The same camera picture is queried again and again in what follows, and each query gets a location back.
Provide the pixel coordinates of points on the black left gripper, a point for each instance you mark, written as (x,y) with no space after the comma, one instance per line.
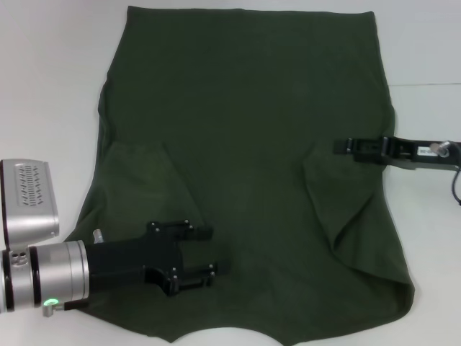
(133,259)

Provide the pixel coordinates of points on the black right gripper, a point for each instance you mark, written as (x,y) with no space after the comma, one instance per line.
(407,155)

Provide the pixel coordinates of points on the dark green t-shirt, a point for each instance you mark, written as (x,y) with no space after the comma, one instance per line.
(234,126)

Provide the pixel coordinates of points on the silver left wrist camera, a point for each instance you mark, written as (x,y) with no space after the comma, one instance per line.
(29,202)

